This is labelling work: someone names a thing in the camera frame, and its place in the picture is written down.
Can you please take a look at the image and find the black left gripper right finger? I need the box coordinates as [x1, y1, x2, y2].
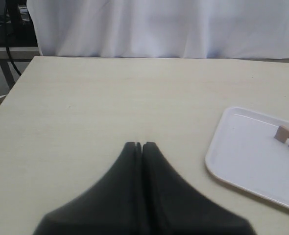
[142, 142, 256, 235]

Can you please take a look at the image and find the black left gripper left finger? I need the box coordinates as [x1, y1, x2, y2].
[34, 142, 145, 235]

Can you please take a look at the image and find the white plastic tray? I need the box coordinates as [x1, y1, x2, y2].
[205, 107, 289, 209]

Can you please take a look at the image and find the white backdrop curtain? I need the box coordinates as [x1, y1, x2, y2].
[27, 0, 289, 59]

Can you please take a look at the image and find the black background equipment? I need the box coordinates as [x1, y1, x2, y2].
[0, 0, 38, 47]

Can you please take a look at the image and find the black cable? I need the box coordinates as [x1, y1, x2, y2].
[2, 0, 22, 77]

